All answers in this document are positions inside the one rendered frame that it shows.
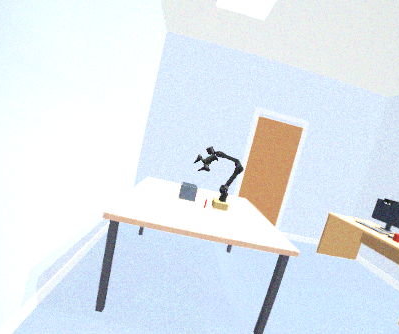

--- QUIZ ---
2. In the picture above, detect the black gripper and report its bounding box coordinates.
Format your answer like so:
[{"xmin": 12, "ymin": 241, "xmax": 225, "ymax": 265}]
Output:
[{"xmin": 193, "ymin": 154, "xmax": 212, "ymax": 172}]

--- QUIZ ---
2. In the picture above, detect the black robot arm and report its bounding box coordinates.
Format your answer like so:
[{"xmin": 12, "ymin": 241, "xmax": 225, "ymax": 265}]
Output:
[{"xmin": 206, "ymin": 146, "xmax": 244, "ymax": 203}]

